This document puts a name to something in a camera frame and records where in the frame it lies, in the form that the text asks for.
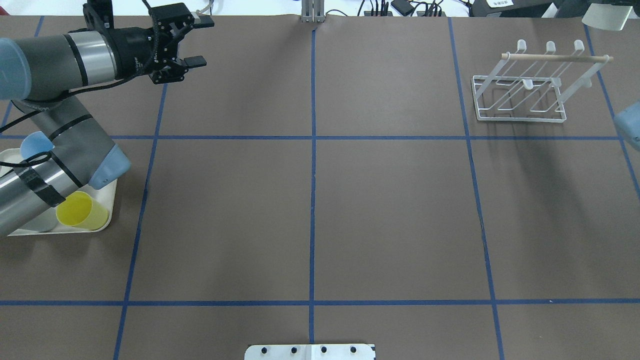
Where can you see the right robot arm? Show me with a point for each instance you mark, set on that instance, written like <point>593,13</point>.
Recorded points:
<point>627,123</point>

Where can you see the yellow plastic cup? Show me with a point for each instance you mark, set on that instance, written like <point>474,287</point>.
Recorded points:
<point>80,210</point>

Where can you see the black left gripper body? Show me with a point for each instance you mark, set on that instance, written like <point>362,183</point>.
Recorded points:
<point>132,48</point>

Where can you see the aluminium frame post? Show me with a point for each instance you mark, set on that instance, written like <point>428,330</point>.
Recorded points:
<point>313,11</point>

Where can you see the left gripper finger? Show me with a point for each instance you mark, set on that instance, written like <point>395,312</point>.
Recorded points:
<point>203,22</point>
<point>197,61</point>

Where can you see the white wire cup rack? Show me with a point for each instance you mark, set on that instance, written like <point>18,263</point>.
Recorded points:
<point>529,87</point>

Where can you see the grey plastic cup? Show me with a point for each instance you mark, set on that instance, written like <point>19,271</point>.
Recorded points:
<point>44,222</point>

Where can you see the pale green-white plastic cup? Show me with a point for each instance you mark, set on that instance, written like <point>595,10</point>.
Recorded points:
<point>608,17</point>

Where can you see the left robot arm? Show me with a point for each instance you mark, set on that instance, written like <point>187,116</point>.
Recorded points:
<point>43,76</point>

